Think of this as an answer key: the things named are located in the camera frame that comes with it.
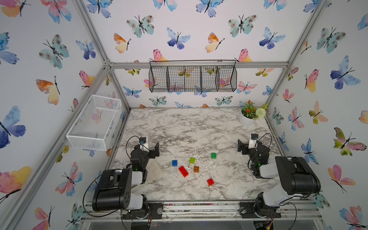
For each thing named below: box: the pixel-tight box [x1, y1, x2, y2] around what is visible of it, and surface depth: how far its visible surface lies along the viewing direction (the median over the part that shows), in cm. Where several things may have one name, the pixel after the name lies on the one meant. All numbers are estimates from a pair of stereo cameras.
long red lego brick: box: [178, 165, 189, 178], surface depth 88 cm
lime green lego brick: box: [189, 157, 196, 164], surface depth 93 cm
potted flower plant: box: [239, 99, 269, 127], surface depth 101 cm
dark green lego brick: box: [210, 152, 218, 160], surface depth 95 cm
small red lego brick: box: [206, 178, 215, 186], surface depth 84 cm
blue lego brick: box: [172, 160, 178, 167], surface depth 91 cm
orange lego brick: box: [193, 165, 200, 173], surface depth 88 cm
